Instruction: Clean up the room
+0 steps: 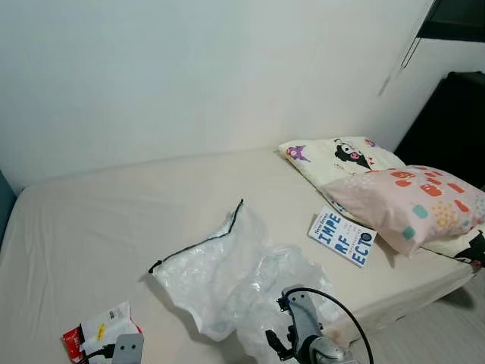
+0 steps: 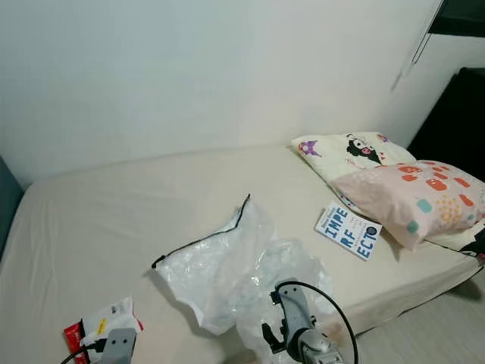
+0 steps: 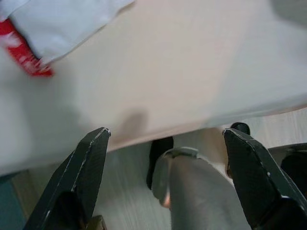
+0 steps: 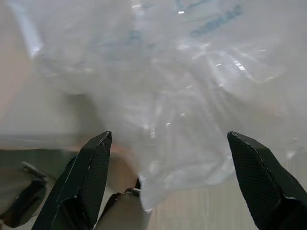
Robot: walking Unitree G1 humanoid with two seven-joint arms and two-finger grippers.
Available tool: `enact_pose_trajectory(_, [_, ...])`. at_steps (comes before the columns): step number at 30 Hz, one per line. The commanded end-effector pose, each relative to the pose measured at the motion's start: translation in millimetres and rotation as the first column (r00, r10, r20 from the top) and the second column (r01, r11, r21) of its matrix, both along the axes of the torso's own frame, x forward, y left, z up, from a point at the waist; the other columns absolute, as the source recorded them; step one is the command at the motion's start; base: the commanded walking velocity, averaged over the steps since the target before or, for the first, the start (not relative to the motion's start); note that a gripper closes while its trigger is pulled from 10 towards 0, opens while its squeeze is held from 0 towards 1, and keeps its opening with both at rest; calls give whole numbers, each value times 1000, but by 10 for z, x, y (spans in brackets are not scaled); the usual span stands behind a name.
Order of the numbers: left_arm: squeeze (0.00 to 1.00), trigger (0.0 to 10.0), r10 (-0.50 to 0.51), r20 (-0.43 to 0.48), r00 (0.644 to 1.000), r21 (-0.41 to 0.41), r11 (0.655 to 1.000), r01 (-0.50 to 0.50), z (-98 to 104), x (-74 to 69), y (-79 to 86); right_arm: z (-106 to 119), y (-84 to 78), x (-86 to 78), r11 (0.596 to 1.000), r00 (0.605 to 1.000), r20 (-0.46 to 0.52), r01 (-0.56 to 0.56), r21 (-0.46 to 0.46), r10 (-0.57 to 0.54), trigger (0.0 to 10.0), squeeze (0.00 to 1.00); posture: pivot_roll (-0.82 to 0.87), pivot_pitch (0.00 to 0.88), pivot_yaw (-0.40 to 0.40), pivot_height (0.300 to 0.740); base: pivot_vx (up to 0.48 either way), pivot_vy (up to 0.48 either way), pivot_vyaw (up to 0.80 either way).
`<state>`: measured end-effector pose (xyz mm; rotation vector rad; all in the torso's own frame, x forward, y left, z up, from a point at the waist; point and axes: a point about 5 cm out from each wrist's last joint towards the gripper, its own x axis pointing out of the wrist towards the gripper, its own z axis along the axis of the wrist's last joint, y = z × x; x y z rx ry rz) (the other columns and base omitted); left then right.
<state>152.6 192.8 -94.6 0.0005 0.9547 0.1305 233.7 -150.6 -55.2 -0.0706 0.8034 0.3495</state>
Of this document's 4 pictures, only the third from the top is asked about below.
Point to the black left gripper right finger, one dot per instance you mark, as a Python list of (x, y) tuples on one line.
[(259, 182)]

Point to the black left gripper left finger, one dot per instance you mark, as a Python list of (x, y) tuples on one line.
[(88, 172)]

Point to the white plastic bag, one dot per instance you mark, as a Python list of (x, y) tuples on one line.
[(60, 24)]

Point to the grey robot left leg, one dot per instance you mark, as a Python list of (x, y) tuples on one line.
[(196, 191)]

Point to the cream bed mattress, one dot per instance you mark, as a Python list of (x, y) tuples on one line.
[(168, 72)]

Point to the red snack packet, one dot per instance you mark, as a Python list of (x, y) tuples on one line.
[(21, 55)]

